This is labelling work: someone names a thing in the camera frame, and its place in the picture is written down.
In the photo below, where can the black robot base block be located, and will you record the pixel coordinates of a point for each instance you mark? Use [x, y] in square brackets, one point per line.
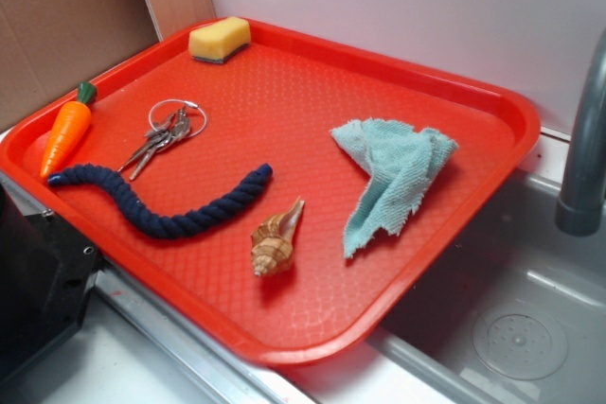
[47, 272]

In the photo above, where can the brown striped conch shell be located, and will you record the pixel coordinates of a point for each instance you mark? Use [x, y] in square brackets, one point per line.
[272, 242]

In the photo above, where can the red plastic tray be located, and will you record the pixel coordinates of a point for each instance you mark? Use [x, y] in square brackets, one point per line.
[276, 103]

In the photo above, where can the light blue terry cloth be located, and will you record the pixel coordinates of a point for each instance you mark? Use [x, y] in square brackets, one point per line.
[401, 164]

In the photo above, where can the yellow sponge with dark base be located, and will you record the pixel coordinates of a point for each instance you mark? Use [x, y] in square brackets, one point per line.
[218, 42]

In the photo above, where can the orange toy carrot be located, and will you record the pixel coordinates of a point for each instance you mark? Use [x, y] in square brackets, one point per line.
[70, 125]

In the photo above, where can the grey toy sink basin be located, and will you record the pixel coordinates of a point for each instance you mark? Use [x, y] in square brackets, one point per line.
[511, 253]

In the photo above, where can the round sink drain cover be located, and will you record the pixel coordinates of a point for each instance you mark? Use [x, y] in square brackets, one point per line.
[519, 342]

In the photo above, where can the grey metal faucet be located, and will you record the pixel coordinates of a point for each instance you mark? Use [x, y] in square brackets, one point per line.
[582, 196]

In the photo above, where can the brown cardboard panel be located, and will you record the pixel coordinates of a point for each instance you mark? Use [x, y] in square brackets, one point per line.
[48, 46]

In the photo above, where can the silver key bunch on ring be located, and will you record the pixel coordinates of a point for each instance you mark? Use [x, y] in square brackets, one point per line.
[171, 122]

